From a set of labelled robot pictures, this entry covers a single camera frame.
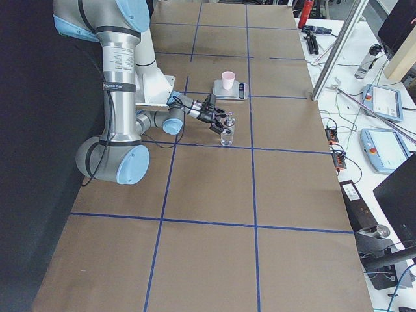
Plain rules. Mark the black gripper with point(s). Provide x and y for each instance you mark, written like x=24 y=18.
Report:
x=205 y=116

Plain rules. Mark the clear glass sauce bottle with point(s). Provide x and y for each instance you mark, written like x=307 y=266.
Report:
x=227 y=134

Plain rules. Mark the pink plastic cup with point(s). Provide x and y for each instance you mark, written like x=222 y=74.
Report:
x=228 y=79

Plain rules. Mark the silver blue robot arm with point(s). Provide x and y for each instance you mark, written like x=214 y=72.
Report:
x=118 y=154

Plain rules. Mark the grey digital kitchen scale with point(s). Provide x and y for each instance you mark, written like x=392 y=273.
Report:
x=238 y=92

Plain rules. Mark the black folded tripod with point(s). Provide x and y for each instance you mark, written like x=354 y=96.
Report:
x=312 y=44

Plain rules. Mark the orange black connector strip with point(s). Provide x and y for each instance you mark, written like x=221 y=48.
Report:
x=337 y=151

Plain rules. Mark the blue folded umbrella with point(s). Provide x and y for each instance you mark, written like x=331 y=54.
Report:
x=316 y=29

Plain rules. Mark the red bottle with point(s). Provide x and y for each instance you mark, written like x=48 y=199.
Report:
x=306 y=10

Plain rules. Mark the long metal rod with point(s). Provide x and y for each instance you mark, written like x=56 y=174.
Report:
x=372 y=113

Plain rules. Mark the upper blue teach pendant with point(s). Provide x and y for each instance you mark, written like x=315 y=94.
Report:
x=385 y=102

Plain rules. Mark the blue teach pendant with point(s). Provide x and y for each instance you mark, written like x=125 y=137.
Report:
x=385 y=102
x=385 y=149

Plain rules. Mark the lower blue teach pendant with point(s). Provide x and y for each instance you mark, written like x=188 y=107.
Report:
x=385 y=149

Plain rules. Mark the clear water bottle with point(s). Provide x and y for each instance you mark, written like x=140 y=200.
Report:
x=368 y=61

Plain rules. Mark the black flat box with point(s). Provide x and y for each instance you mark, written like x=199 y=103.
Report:
x=359 y=214

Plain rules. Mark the black monitor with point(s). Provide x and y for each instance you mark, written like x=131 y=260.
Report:
x=396 y=198

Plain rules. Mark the black monitor stand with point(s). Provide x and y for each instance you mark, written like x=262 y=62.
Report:
x=385 y=262

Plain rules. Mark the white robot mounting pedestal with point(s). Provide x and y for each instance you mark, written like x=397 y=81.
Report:
x=153 y=87

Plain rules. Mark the aluminium frame post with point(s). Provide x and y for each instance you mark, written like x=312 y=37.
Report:
x=344 y=34

